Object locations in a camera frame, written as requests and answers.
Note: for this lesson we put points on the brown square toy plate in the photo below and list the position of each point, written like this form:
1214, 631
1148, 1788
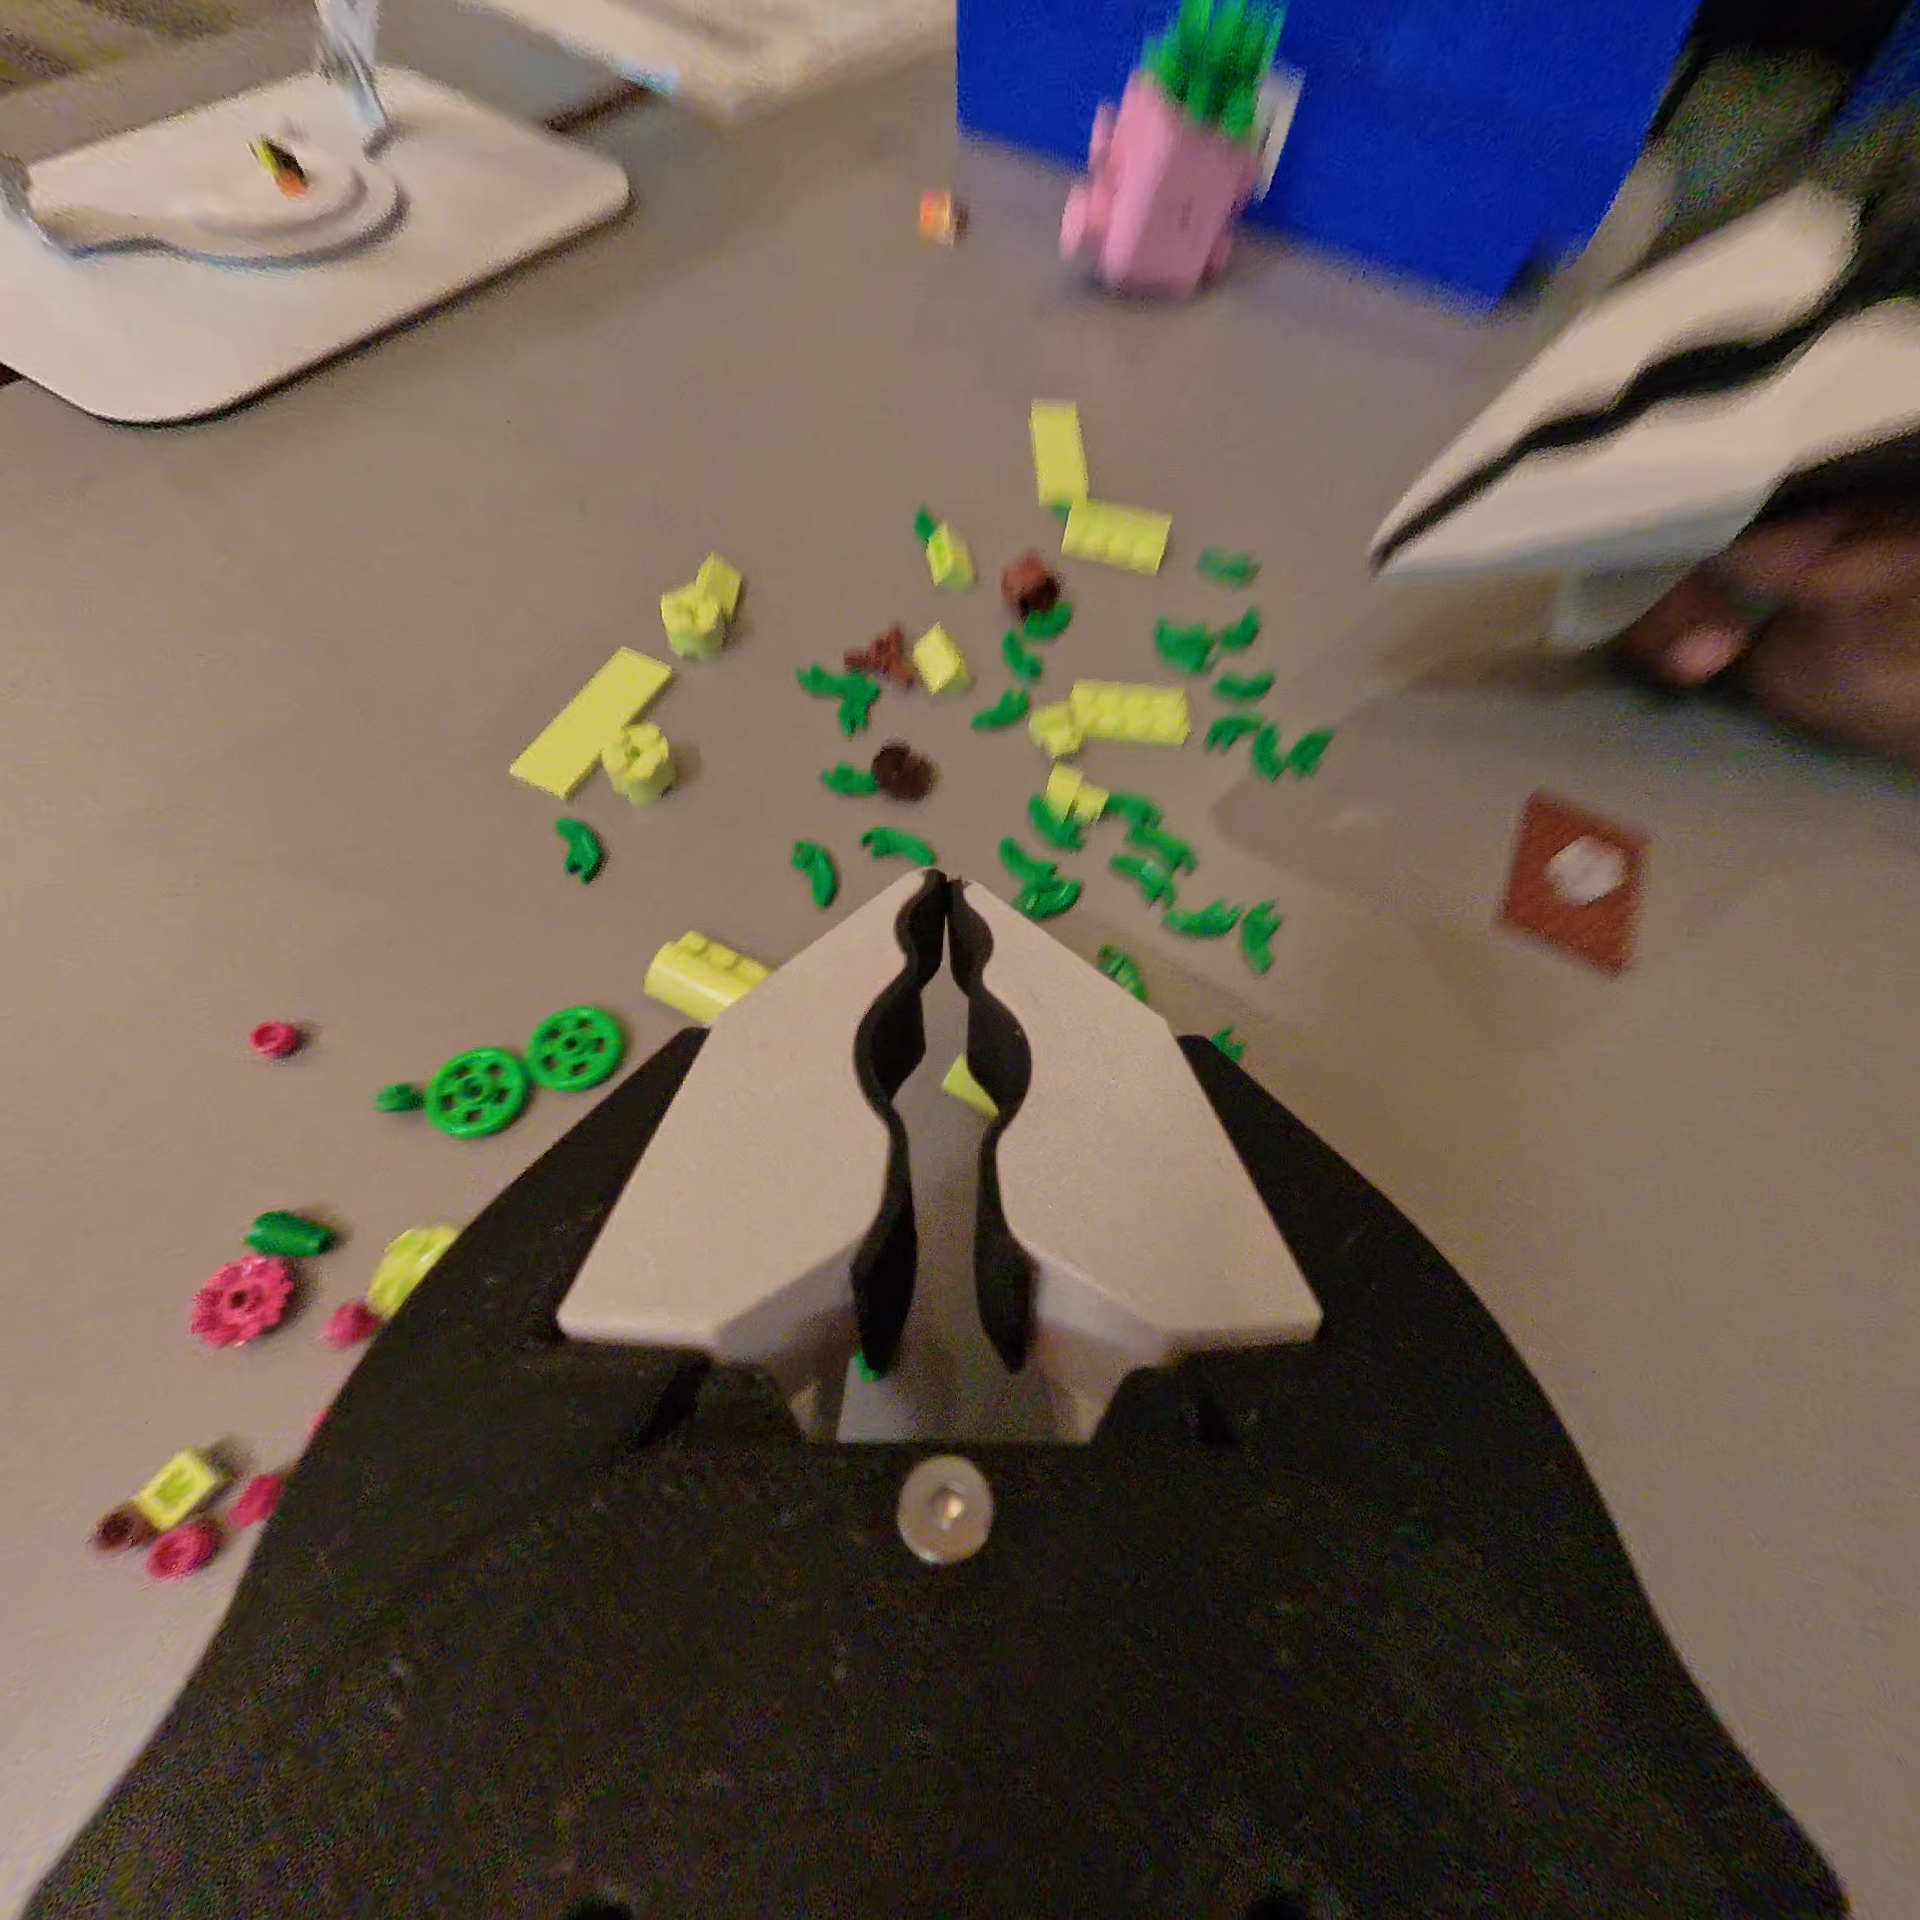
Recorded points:
1548, 900

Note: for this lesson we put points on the small orange toy piece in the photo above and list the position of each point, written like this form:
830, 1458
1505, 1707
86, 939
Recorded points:
937, 221

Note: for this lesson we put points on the person's right hand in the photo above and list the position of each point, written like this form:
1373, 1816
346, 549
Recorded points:
1843, 626

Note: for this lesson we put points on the brown branch toy piece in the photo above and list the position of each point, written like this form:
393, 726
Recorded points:
883, 654

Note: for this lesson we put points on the small black orange toy figure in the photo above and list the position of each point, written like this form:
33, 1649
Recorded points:
278, 166

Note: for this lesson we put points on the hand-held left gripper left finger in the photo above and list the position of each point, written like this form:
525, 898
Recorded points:
733, 1184

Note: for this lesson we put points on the dark brown round toy piece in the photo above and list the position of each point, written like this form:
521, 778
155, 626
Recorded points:
903, 771

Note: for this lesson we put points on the brown chunky toy piece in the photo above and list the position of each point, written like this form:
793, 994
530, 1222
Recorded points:
1030, 583

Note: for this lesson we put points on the green toy wheel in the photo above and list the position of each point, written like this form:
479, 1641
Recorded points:
577, 1044
473, 1090

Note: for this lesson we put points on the pink toy brick model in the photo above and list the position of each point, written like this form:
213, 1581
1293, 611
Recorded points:
1155, 186

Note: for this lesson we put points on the pile of pink toy flowers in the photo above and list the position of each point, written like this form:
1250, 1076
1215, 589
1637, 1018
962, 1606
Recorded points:
236, 1299

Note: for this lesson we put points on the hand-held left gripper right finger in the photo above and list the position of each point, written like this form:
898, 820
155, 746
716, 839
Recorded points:
1137, 1184

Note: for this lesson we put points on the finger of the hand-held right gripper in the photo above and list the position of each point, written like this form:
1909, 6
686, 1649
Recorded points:
1693, 298
1681, 478

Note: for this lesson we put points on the white lamp stand base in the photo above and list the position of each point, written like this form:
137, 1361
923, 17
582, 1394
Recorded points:
452, 223

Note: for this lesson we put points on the blue plastic bin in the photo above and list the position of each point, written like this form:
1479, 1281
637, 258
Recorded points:
1425, 135

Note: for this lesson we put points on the clear plastic document sheet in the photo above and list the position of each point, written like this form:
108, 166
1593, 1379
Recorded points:
721, 43

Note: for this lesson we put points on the scattered green toy leaves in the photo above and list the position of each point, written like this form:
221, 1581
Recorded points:
1182, 648

